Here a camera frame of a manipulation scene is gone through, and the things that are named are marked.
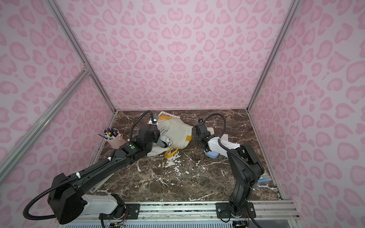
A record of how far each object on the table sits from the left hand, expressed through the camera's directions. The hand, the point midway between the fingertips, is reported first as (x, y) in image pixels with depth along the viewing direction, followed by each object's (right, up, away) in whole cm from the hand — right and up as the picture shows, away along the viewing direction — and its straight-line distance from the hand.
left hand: (152, 125), depth 79 cm
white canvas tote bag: (+13, -4, +23) cm, 26 cm away
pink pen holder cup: (-27, -7, +10) cm, 30 cm away
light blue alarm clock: (+35, -19, +11) cm, 41 cm away
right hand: (+29, -6, +18) cm, 34 cm away
